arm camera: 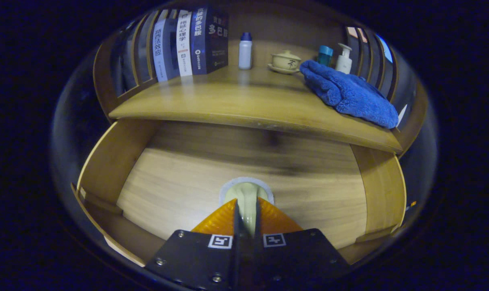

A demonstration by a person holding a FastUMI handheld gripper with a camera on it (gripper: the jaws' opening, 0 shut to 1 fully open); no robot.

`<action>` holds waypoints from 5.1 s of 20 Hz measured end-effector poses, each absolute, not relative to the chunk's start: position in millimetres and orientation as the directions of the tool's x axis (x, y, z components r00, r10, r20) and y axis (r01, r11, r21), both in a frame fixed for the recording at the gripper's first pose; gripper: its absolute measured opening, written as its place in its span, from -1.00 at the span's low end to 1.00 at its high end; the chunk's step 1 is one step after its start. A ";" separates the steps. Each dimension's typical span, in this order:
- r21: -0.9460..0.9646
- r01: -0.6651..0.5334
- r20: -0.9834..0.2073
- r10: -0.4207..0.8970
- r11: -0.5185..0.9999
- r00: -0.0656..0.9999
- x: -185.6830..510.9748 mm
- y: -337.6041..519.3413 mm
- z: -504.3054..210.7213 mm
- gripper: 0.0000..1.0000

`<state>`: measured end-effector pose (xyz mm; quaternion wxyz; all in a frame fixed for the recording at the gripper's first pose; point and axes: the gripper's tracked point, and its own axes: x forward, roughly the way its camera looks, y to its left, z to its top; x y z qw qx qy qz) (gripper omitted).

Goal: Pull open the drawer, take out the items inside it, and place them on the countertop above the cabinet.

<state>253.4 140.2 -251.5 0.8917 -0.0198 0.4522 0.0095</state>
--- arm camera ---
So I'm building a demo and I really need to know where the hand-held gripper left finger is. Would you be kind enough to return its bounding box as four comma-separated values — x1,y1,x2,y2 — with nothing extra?
145,198,239,291

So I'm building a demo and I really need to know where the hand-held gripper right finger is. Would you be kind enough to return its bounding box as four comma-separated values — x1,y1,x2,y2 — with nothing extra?
253,197,350,289

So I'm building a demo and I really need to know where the pale green ceramic lid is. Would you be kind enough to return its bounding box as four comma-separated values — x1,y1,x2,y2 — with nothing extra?
219,177,275,237

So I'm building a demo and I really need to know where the wooden drawer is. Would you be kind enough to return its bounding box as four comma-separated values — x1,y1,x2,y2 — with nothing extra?
71,118,407,268

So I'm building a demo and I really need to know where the wooden countertop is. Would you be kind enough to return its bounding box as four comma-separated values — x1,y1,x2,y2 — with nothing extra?
108,65,403,153

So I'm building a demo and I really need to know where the wooden cabinet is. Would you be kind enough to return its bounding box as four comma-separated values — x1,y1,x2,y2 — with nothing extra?
93,0,429,158

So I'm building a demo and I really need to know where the blue towel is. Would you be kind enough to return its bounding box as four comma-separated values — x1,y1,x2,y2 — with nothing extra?
299,60,399,129

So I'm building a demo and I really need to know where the beige lidded teacup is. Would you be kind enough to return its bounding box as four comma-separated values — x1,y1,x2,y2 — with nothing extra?
268,50,302,75

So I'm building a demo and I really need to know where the white bottle with blue cap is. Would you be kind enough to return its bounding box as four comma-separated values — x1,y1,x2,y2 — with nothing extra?
238,32,253,70

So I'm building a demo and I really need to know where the dark navy book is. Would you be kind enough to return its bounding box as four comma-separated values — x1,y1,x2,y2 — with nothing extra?
190,6,230,75

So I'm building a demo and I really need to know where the white book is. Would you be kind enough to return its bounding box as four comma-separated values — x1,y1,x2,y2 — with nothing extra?
176,10,193,77

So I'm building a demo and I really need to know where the teal capped bottle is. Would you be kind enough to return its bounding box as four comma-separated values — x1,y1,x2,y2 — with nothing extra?
317,45,334,67

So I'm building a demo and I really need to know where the white pump bottle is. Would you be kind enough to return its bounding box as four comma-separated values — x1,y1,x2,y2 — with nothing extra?
335,43,353,74

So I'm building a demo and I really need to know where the light grey-blue book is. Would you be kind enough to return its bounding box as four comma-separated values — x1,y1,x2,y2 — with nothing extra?
153,16,180,82

